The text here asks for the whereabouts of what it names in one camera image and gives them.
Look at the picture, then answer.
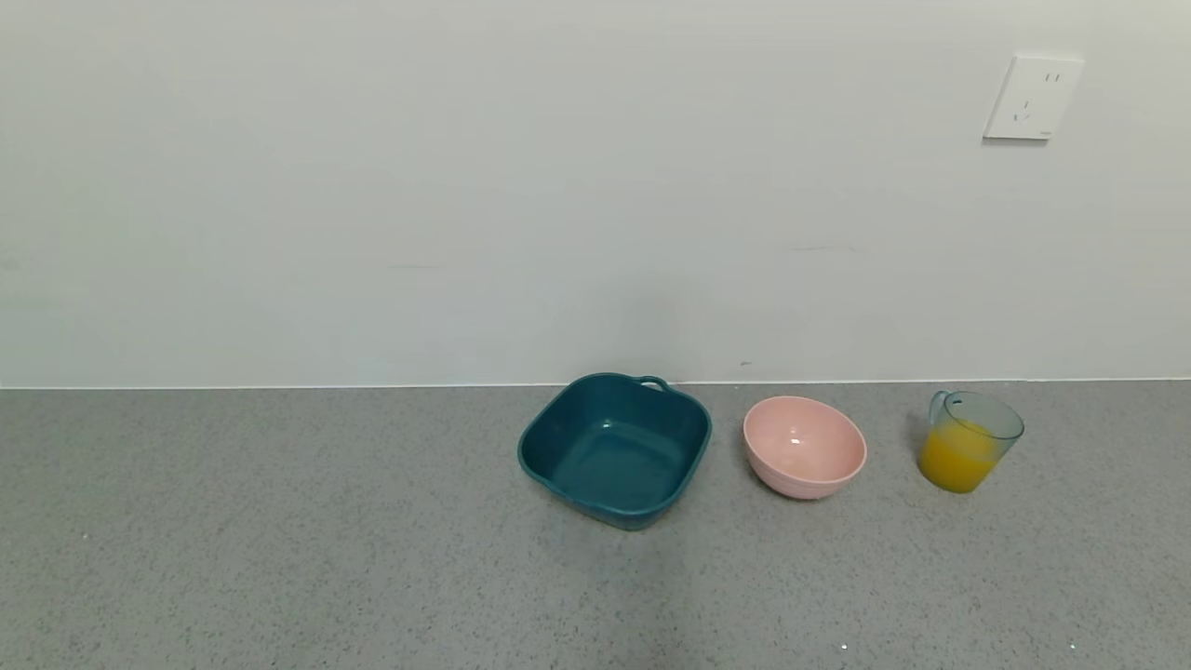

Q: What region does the orange juice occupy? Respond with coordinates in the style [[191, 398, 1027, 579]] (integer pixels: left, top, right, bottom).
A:
[[917, 421, 1002, 494]]

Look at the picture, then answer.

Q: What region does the clear blue ribbed cup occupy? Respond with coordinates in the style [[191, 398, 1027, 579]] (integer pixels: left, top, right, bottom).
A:
[[917, 390, 1025, 494]]

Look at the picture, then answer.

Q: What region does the pink round bowl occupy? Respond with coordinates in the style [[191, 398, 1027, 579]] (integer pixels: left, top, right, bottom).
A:
[[743, 395, 868, 501]]

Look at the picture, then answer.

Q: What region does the teal square plastic basin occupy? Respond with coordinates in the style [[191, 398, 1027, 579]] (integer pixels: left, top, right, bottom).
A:
[[517, 372, 714, 531]]

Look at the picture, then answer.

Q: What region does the white wall socket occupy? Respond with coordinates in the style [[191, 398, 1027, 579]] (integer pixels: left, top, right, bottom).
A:
[[983, 54, 1086, 142]]

